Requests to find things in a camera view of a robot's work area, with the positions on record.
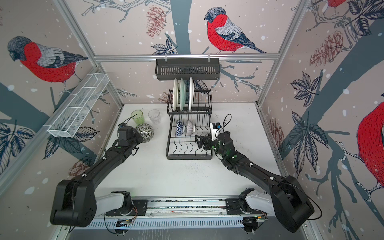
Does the white wire wall basket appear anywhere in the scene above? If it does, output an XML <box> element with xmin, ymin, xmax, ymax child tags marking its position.
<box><xmin>48</xmin><ymin>73</ymin><xmax>110</xmax><ymax>138</ymax></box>

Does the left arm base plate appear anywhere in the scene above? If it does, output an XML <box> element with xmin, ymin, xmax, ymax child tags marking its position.
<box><xmin>106</xmin><ymin>200</ymin><xmax>148</xmax><ymax>217</ymax></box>

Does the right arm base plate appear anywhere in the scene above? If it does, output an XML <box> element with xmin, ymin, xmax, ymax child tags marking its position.
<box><xmin>223</xmin><ymin>199</ymin><xmax>266</xmax><ymax>216</ymax></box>

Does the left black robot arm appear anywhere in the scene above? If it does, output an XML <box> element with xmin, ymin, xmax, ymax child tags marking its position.
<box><xmin>50</xmin><ymin>124</ymin><xmax>143</xmax><ymax>227</ymax></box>

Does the black hanging wall basket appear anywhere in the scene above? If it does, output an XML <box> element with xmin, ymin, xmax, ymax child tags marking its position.
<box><xmin>155</xmin><ymin>58</ymin><xmax>221</xmax><ymax>81</ymax></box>

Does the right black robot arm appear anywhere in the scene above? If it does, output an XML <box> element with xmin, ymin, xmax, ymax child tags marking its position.
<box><xmin>195</xmin><ymin>132</ymin><xmax>315</xmax><ymax>233</ymax></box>

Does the pale green plate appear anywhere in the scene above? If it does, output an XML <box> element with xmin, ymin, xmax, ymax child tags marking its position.
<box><xmin>179</xmin><ymin>78</ymin><xmax>187</xmax><ymax>111</ymax></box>

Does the horizontal aluminium frame bar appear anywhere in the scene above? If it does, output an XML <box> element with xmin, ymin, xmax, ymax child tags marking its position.
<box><xmin>94</xmin><ymin>53</ymin><xmax>280</xmax><ymax>63</ymax></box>

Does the white plate left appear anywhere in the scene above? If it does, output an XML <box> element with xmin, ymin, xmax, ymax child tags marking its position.
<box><xmin>173</xmin><ymin>78</ymin><xmax>180</xmax><ymax>111</ymax></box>

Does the black two-tier dish rack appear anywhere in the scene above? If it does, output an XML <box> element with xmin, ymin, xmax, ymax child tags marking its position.
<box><xmin>166</xmin><ymin>90</ymin><xmax>213</xmax><ymax>160</ymax></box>

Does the clear drinking glass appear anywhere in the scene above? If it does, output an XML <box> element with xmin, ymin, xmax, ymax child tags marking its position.
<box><xmin>148</xmin><ymin>109</ymin><xmax>161</xmax><ymax>125</ymax></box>

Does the aluminium mounting rail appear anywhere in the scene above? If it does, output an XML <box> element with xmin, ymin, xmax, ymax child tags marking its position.
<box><xmin>96</xmin><ymin>192</ymin><xmax>276</xmax><ymax>217</ymax></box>

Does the red patterned bowl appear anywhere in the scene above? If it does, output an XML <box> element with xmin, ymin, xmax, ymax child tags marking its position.
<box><xmin>135</xmin><ymin>123</ymin><xmax>155</xmax><ymax>143</ymax></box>

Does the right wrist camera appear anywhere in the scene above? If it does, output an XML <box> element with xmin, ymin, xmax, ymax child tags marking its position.
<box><xmin>210</xmin><ymin>122</ymin><xmax>222</xmax><ymax>141</ymax></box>

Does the white plate right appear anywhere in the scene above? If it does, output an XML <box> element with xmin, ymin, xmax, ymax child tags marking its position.
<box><xmin>189</xmin><ymin>77</ymin><xmax>195</xmax><ymax>112</ymax></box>

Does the white plate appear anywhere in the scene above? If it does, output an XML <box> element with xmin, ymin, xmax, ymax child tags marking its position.
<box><xmin>189</xmin><ymin>77</ymin><xmax>195</xmax><ymax>112</ymax></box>
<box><xmin>173</xmin><ymin>78</ymin><xmax>180</xmax><ymax>111</ymax></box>

